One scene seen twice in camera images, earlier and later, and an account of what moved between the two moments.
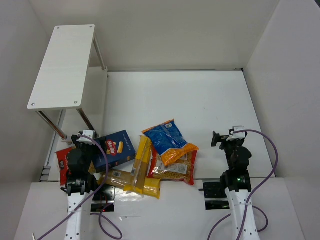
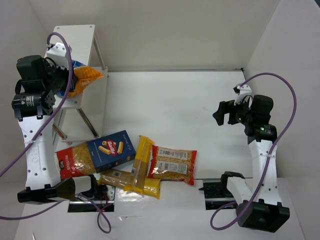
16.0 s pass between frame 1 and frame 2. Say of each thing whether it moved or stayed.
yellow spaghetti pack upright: stayed
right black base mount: stayed
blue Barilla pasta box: stayed
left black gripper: moved
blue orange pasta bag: moved
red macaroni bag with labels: stayed
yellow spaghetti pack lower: stayed
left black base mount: stayed
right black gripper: moved
